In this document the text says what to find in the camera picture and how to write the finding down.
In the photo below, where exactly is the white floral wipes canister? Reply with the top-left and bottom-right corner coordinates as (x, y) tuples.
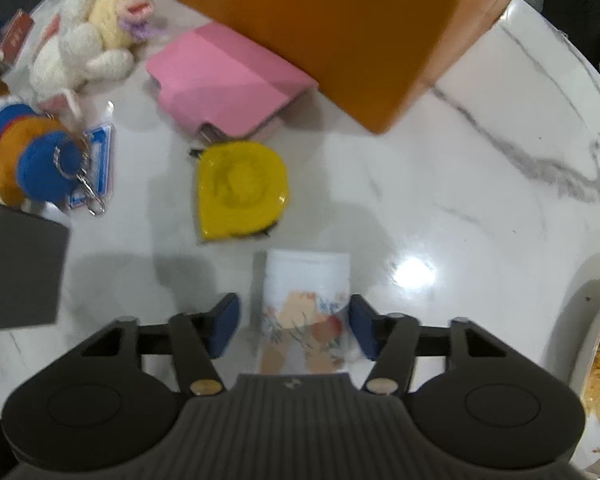
(257, 249), (351, 375)

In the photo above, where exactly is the blue white tag card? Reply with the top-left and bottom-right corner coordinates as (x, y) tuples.
(68, 124), (114, 216)

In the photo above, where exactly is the white crochet bunny plush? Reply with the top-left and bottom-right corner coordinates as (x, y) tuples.
(30, 0), (154, 120)

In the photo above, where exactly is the yellow tape measure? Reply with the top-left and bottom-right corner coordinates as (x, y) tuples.
(189, 141), (289, 242)

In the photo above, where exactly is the pink wallet case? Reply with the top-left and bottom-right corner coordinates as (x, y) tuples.
(146, 22), (317, 143)

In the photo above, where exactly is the grey box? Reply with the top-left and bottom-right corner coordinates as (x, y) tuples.
(0, 204), (70, 330)

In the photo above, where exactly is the brown blue bear plush keychain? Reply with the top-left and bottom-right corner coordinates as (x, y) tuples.
(0, 76), (106, 216)

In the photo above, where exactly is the orange cardboard box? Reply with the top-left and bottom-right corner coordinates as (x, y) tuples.
(140, 0), (539, 136)

